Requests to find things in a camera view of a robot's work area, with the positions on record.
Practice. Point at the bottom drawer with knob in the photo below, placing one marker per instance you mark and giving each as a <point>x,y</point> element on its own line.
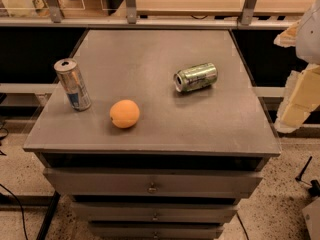
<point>156,231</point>

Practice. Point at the top drawer with knob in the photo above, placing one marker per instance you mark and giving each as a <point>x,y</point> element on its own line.
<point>160,183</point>

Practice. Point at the metal railing frame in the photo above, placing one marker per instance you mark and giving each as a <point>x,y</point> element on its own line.
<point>211,14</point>

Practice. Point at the grey drawer cabinet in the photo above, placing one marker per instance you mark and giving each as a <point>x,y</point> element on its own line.
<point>221,127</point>

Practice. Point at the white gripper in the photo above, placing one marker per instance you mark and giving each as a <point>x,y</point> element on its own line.
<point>310,39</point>

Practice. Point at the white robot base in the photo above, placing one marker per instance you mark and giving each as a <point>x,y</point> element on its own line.
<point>311,215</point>

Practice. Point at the green soda can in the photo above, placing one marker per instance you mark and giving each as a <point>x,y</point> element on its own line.
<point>195,77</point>

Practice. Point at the orange fruit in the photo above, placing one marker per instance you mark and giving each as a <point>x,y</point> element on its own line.
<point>124,114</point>

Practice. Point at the drawer with knob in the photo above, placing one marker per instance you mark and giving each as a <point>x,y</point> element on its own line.
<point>156,231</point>
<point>154,212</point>
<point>160,183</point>

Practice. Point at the middle drawer with knob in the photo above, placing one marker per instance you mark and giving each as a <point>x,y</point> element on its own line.
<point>154,212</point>

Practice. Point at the silver blue energy drink can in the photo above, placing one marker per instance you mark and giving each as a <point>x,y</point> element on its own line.
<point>70,77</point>

